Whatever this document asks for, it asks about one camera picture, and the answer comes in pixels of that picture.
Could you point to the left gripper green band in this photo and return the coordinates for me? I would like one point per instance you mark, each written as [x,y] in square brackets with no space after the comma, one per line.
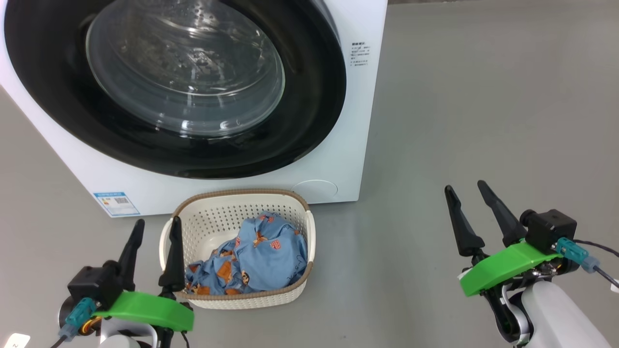
[145,309]

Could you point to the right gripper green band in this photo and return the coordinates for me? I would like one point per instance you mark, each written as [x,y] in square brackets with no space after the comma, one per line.
[503,268]

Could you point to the blue garment with orange print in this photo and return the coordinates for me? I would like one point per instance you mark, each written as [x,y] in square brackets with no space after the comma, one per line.
[271,256]

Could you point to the black round glass washer door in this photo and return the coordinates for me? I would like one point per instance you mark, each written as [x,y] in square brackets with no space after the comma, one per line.
[43,96]

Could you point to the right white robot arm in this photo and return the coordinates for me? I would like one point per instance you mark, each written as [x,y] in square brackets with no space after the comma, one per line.
[561,314]

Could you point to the cream plastic basket brown rim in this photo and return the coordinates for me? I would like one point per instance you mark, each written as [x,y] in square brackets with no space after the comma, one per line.
[213,222]

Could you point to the white front-load washing machine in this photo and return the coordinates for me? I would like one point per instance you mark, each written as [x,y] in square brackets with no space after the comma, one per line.
[333,145]

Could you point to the blue energy label sticker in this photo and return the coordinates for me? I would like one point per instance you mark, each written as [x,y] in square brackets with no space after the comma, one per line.
[116,203]

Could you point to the round white filter cover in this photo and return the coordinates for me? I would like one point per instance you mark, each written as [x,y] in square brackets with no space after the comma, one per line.
[314,191]

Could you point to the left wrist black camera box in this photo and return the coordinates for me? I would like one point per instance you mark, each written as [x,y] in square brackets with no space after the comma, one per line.
[94,285]

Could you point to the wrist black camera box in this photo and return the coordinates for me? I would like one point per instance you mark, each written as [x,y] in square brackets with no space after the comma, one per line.
[94,285]
[551,229]

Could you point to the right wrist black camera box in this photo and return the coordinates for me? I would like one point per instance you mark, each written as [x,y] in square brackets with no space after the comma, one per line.
[551,229]

